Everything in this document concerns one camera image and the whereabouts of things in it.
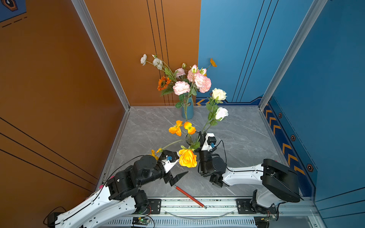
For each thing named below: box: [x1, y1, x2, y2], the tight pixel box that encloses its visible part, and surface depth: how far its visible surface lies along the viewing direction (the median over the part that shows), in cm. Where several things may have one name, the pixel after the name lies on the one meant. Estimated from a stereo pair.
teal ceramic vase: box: [181, 95, 195, 120], surface depth 113 cm
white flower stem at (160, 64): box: [140, 53, 177, 82], surface depth 93 cm
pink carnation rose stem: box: [172, 80, 191, 121], surface depth 63 cm
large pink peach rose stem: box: [186, 73, 212, 98], surface depth 64 cm
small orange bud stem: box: [151, 120, 197, 161], surface depth 59 cm
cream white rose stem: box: [201, 87, 228, 135], surface depth 69 cm
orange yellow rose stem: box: [178, 141, 201, 169], surface depth 50 cm
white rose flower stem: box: [201, 107, 229, 136], surface depth 59 cm
